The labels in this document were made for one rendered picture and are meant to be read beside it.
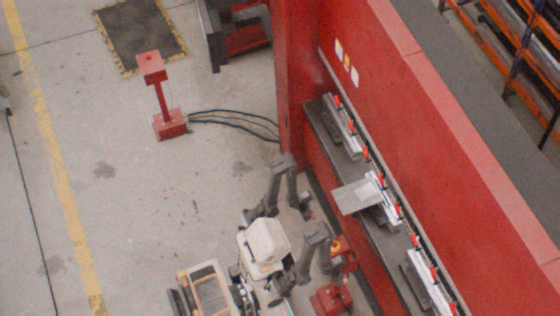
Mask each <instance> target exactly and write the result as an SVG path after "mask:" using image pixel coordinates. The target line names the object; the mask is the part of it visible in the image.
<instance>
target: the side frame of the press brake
mask: <svg viewBox="0 0 560 316"><path fill-rule="evenodd" d="M270 8H271V24H272V39H273V55H274V70H275V85H276V101H277V117H278V133H279V148H280V154H281V155H282V156H283V154H285V153H289V154H292V156H293V158H294V160H295V162H296V164H297V166H298V174H301V173H304V172H305V169H307V168H310V167H311V166H310V164H309V162H308V160H307V158H306V155H305V153H304V120H303V115H304V110H303V108H302V103H305V102H308V101H311V100H314V99H317V98H320V97H322V94H325V93H328V92H330V93H331V94H332V96H334V95H337V96H338V99H339V103H340V100H341V92H340V90H339V88H338V86H337V84H336V83H335V81H334V79H333V77H332V76H331V74H330V72H329V70H328V68H327V67H326V65H325V63H324V61H323V60H322V58H321V56H320V54H319V52H318V32H319V0H270Z"/></svg>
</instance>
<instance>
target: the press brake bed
mask: <svg viewBox="0 0 560 316"><path fill-rule="evenodd" d="M303 120H304V153H305V155H306V158H307V160H308V162H309V164H310V166H311V167H310V168H307V169H305V175H306V177H307V179H308V181H309V183H310V185H311V187H312V189H313V191H314V193H315V195H316V197H317V199H318V201H319V203H320V205H321V207H322V209H323V212H324V214H325V216H326V218H327V220H328V222H329V224H330V226H331V228H332V230H333V232H334V234H335V236H336V237H337V236H340V235H342V234H343V229H344V230H345V232H346V234H347V236H348V238H349V240H350V242H351V244H352V246H353V248H354V250H355V252H356V254H357V255H358V262H357V269H356V270H354V271H353V273H354V275H355V277H356V279H357V281H358V283H359V285H360V287H361V289H362V291H363V294H364V296H365V298H366V300H367V302H368V305H369V307H370V309H372V311H373V313H374V315H375V316H410V314H409V312H408V310H407V309H406V307H405V305H404V303H403V301H402V299H401V296H400V294H399V292H398V290H397V288H396V286H395V284H394V282H393V280H392V279H391V277H390V275H389V273H388V271H387V269H386V267H385V265H383V263H382V261H381V259H380V257H379V255H378V253H377V251H376V249H375V248H374V246H373V244H372V242H371V240H370V238H369V236H368V234H367V232H366V230H365V228H364V226H363V224H362V222H361V220H360V219H359V217H358V215H357V213H356V217H354V218H353V217H352V215H351V214H348V215H346V216H342V214H341V212H340V210H339V208H338V206H337V204H336V202H335V200H334V198H333V196H332V194H331V192H330V191H333V190H335V189H338V188H341V187H343V186H342V184H341V182H340V180H339V178H338V176H337V174H336V172H335V170H334V168H333V166H332V164H331V162H330V160H329V159H328V157H327V155H326V153H325V151H324V149H323V147H322V145H321V143H320V141H319V139H318V137H317V135H316V133H315V131H314V129H313V128H312V126H311V124H310V122H309V120H308V118H307V116H306V114H305V112H304V115H303Z"/></svg>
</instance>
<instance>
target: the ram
mask: <svg viewBox="0 0 560 316"><path fill-rule="evenodd" d="M336 38H337V40H338V41H339V43H340V45H341V46H342V61H341V60H340V58H339V56H338V55H337V53H336V51H335V49H336ZM318 46H319V48H320V49H321V51H322V53H323V55H324V56H325V58H326V60H327V62H328V63H329V65H330V67H331V69H332V71H333V72H334V74H335V76H336V78H337V79H338V81H339V83H340V85H341V86H342V88H343V90H344V92H345V93H346V95H347V97H348V99H349V100H350V102H351V104H352V107H353V109H354V110H355V112H356V114H357V116H358V117H359V119H360V121H361V123H362V124H363V126H364V128H365V130H366V131H367V133H368V135H369V137H370V138H371V140H372V142H373V144H374V146H375V147H376V149H377V151H378V153H379V154H380V156H381V158H382V160H383V161H384V163H385V165H386V167H387V168H388V170H389V172H390V174H391V176H392V177H393V179H394V181H395V183H396V184H397V186H398V188H399V190H400V191H401V193H402V195H403V197H404V198H406V200H407V202H408V204H409V205H410V207H411V209H412V211H413V213H414V214H415V216H416V218H417V220H418V221H419V223H420V225H421V227H422V228H423V230H424V232H425V234H426V235H427V237H428V239H429V241H430V242H431V244H432V246H433V248H434V250H435V251H436V253H437V255H438V257H439V258H440V260H441V262H442V264H443V265H444V267H445V269H446V271H447V272H448V274H449V276H450V278H451V279H452V282H453V284H454V286H455V288H456V289H457V291H458V293H459V295H460V296H461V298H462V300H463V302H464V303H465V305H466V307H467V308H468V309H469V310H470V312H471V314H472V316H551V314H550V313H549V311H548V310H547V308H546V306H545V305H544V303H543V301H542V299H541V298H540V296H539V294H538V293H537V291H536V290H535V288H534V287H533V285H531V284H530V282H529V281H528V279H527V277H526V276H525V274H524V272H523V271H522V269H521V268H520V266H519V264H518V263H517V261H516V260H515V258H514V256H513V255H512V252H511V251H510V249H509V248H508V246H507V244H506V243H505V241H504V240H503V238H502V236H501V235H500V233H499V232H498V230H496V229H495V227H494V225H493V224H492V222H491V221H490V219H489V218H488V216H487V214H486V213H485V211H484V210H483V208H482V206H481V205H480V203H479V202H478V200H477V199H476V197H475V195H474V194H473V192H472V191H471V189H470V187H469V186H468V184H467V183H466V181H465V180H464V178H463V176H462V175H461V173H460V172H459V170H458V168H457V167H456V165H455V164H454V162H453V161H452V159H451V157H450V156H449V154H448V153H447V151H446V150H445V148H444V146H443V145H442V143H441V142H440V140H439V138H438V137H437V135H436V134H435V132H434V131H433V129H432V127H431V126H430V124H429V123H428V121H427V119H426V118H425V115H424V114H423V112H422V111H421V109H420V107H419V106H418V104H417V103H416V101H415V99H414V98H413V96H412V95H411V93H410V92H409V90H407V88H406V87H405V85H404V84H403V82H402V81H401V79H400V78H399V76H398V75H397V73H396V71H395V69H394V68H393V66H392V65H391V63H390V62H389V60H388V58H387V57H386V55H385V54H384V52H383V50H382V49H381V47H380V46H379V44H378V43H377V41H376V39H375V38H374V36H373V35H372V33H371V31H370V30H369V28H368V27H367V25H366V24H365V22H364V20H363V19H362V17H361V16H360V14H359V13H358V11H357V9H356V8H355V6H354V5H353V3H352V1H351V0H319V32H318ZM318 52H319V54H320V56H321V58H322V60H323V61H324V63H325V65H326V67H327V68H328V70H329V72H330V74H331V76H332V77H333V79H334V81H335V83H336V84H337V86H338V88H339V90H340V92H341V93H342V95H343V97H344V99H345V100H346V102H347V104H348V107H349V108H350V110H351V112H352V114H353V116H354V117H355V119H356V121H357V123H358V124H359V126H360V128H361V130H362V132H363V133H364V135H365V137H366V139H367V140H368V142H369V144H370V146H371V148H372V149H373V151H374V153H375V155H376V156H377V158H378V160H379V162H380V164H381V165H382V167H383V169H384V171H385V172H386V174H387V176H388V178H389V179H390V181H391V183H392V185H393V187H394V188H395V190H396V192H397V194H398V195H399V197H400V199H401V201H402V203H404V204H405V206H406V208H407V210H408V211H409V213H410V215H411V217H412V219H413V220H414V222H415V224H416V226H417V227H418V229H419V231H420V233H421V235H422V236H423V238H424V240H425V242H426V243H427V245H428V247H429V249H430V250H431V252H432V254H433V256H434V258H435V259H436V261H437V263H438V265H439V266H440V268H441V270H442V272H443V274H444V275H445V277H446V279H447V281H448V282H449V285H450V287H451V289H452V291H453V292H454V294H455V296H456V298H457V299H458V301H459V303H460V305H461V306H462V308H463V310H464V312H466V314H467V315H468V316H470V315H469V313H468V312H467V310H465V308H464V306H463V304H462V303H461V301H460V299H459V297H458V296H457V294H456V292H455V290H454V289H453V287H452V285H451V283H450V280H449V279H448V277H447V275H446V273H445V272H444V270H443V268H442V266H441V265H440V263H439V261H438V259H437V257H436V256H435V254H434V252H433V250H432V249H431V247H430V245H429V243H428V242H427V240H426V238H425V236H424V234H423V233H422V231H421V229H420V227H419V226H418V224H417V222H416V220H415V219H414V217H413V215H412V213H411V211H410V210H409V208H408V206H407V204H406V203H405V201H403V199H402V197H401V196H400V194H399V192H398V190H397V188H396V187H395V185H394V183H393V181H392V180H391V178H390V176H389V174H388V173H387V171H386V169H385V167H384V165H383V164H382V162H381V160H380V158H379V157H378V155H377V153H376V151H375V150H374V148H373V146H372V144H371V142H370V141H369V139H368V137H367V135H366V134H365V132H364V130H363V128H362V127H361V125H360V123H359V121H358V119H357V118H356V116H355V114H354V112H353V111H352V109H351V107H350V104H349V103H348V101H347V99H346V97H345V95H344V94H343V92H342V90H341V88H340V87H339V85H338V83H337V81H336V80H335V78H334V76H333V74H332V72H331V71H330V69H329V67H328V65H327V64H326V62H325V60H324V58H323V57H322V55H321V53H320V51H319V49H318ZM345 53H346V55H347V56H348V58H349V64H348V66H347V64H346V62H345ZM344 62H345V64H346V66H347V67H348V72H347V70H346V68H345V67H344ZM352 65H353V67H354V68H355V70H356V72H357V73H358V84H357V87H356V85H355V84H354V82H353V80H352V78H351V67H352Z"/></svg>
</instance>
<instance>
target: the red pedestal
mask: <svg viewBox="0 0 560 316"><path fill-rule="evenodd" d="M135 57H136V60H138V63H139V67H140V69H141V72H142V75H143V77H144V80H145V83H146V86H149V85H152V84H153V85H154V88H155V92H156V95H157V98H158V102H159V105H160V109H161V112H160V113H157V114H153V115H152V116H153V119H154V122H152V123H151V125H152V127H153V131H154V134H155V137H156V139H157V142H158V143H160V142H163V141H166V140H169V139H172V138H175V137H178V136H181V135H184V134H187V133H188V131H187V128H186V123H185V120H184V117H183V115H182V112H181V110H180V107H176V108H173V109H169V110H168V108H167V104H166V101H165V97H164V94H163V90H162V86H161V83H160V82H162V81H166V80H168V76H167V72H166V69H165V66H164V63H163V61H162V58H161V56H160V53H159V51H158V50H154V51H151V52H147V53H144V54H141V55H136V56H135Z"/></svg>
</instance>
